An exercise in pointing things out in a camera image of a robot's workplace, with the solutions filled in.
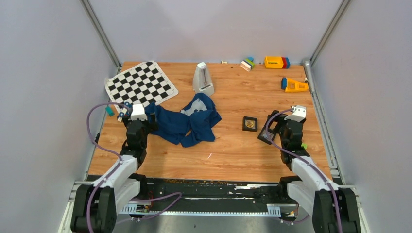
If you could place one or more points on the white green blue blocks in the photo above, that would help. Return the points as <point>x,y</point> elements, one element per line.
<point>248,64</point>

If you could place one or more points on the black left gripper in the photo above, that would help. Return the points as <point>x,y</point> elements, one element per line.
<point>151,126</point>

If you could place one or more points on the yellow toy block bin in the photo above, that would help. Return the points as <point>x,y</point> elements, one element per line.
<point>277,62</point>

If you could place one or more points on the yellow round brooch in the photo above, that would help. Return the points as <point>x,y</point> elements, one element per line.
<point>250,124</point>

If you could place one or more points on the red white blue toy car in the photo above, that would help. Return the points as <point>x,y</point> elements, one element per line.
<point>125,112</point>

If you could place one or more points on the teal small block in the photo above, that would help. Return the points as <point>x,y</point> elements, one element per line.
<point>109,111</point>

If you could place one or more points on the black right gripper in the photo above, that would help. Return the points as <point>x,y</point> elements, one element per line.
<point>282,120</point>

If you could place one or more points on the white metronome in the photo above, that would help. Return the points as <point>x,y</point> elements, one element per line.
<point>202,81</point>

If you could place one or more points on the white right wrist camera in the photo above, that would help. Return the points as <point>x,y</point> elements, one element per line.
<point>298,113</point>

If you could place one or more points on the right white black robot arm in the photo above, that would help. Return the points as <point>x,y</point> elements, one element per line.
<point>333,209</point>

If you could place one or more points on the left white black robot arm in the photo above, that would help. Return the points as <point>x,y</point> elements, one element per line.
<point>97,205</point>

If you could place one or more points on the checkered chessboard mat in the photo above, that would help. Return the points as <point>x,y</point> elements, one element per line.
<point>143,84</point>

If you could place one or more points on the grey metal pipe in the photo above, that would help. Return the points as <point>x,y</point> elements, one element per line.
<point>306,63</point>

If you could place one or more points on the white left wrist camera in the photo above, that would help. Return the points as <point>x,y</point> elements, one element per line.
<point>138,113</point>

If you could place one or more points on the yellow blue toy ramp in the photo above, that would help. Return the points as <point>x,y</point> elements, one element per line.
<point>290,85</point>

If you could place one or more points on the blue cartoon print shirt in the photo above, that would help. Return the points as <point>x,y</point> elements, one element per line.
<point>191,125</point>

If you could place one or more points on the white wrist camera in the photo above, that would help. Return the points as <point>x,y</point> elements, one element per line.
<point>298,113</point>
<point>138,113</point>

